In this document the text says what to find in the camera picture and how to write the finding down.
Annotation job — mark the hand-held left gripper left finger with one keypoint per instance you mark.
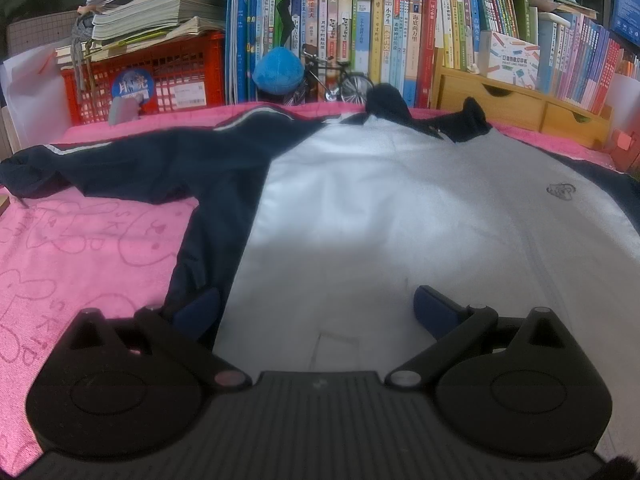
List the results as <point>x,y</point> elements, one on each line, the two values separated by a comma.
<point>200,310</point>

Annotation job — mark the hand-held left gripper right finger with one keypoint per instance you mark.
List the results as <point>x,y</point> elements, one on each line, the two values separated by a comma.
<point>435,310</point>

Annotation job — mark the white and navy jacket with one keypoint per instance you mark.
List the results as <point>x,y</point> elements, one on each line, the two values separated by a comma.
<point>400,210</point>

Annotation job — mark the pink rabbit-print blanket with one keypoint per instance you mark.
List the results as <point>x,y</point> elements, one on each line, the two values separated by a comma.
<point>75,260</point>

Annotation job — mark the wooden drawer organizer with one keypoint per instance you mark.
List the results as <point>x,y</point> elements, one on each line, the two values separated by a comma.
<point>500,102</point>

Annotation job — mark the red plastic crate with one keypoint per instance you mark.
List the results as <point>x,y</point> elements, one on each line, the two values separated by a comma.
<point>175,75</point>

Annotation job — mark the miniature bicycle model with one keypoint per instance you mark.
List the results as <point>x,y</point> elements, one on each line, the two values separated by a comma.
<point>345,87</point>

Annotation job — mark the blue plush ball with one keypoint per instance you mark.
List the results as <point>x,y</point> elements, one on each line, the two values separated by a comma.
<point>277,72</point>

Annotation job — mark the white printed card box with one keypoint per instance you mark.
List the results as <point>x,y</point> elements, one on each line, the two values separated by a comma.
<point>515,62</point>

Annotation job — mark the white paper sheet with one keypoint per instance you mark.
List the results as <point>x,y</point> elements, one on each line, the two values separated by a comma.
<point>30,105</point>

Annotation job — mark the row of colourful books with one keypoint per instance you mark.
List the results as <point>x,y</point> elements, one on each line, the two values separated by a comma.
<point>390,35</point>

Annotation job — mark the stack of magazines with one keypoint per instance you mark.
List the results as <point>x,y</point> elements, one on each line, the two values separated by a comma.
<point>150,10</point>

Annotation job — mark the blue cardboard box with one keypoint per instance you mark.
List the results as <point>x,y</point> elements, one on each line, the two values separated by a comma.
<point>627,10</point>

